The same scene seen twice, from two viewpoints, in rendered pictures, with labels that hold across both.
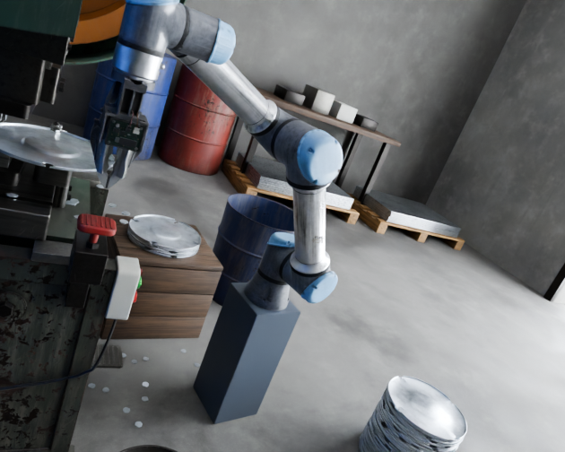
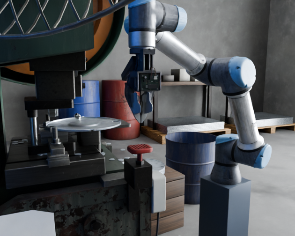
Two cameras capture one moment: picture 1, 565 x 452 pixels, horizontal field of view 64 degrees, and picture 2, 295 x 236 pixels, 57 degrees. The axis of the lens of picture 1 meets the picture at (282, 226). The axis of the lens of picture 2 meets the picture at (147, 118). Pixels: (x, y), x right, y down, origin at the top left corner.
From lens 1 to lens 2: 29 cm
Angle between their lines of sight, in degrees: 11
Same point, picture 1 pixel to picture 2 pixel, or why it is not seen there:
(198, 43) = (171, 19)
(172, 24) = (157, 11)
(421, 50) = (226, 29)
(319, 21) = not seen: hidden behind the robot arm
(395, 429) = not seen: outside the picture
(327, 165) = (249, 74)
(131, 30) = (138, 21)
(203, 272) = (174, 181)
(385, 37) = (203, 29)
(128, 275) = (159, 180)
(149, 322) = (153, 224)
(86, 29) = not seen: hidden behind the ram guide
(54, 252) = (114, 178)
